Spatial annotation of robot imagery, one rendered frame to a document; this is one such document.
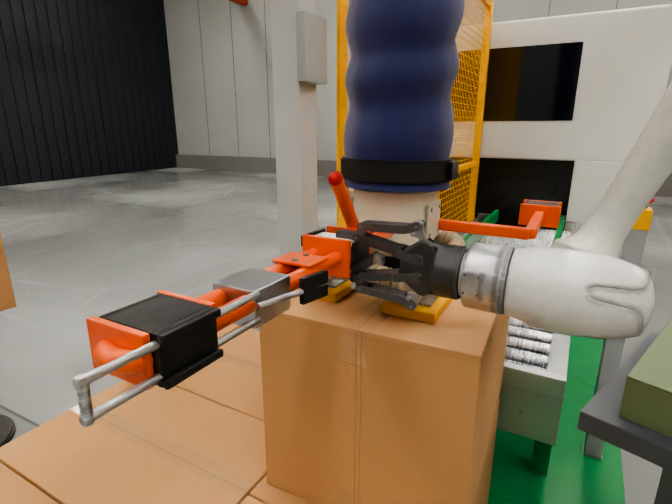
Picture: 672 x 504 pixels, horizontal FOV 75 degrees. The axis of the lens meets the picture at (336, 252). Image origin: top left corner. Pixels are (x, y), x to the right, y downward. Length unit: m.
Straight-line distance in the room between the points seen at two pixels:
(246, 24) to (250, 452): 12.38
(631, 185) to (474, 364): 0.33
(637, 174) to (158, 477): 1.04
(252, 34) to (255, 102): 1.68
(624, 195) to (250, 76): 12.35
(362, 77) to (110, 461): 0.98
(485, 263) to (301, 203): 1.79
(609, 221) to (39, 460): 1.23
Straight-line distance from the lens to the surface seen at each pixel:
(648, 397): 0.98
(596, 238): 0.74
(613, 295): 0.57
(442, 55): 0.85
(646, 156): 0.72
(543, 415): 1.44
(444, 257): 0.60
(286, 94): 2.31
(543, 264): 0.57
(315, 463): 0.94
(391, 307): 0.79
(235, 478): 1.08
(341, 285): 0.87
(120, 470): 1.17
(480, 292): 0.58
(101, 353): 0.41
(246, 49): 12.99
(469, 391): 0.72
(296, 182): 2.30
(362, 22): 0.85
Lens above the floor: 1.27
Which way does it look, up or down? 16 degrees down
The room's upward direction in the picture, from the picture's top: straight up
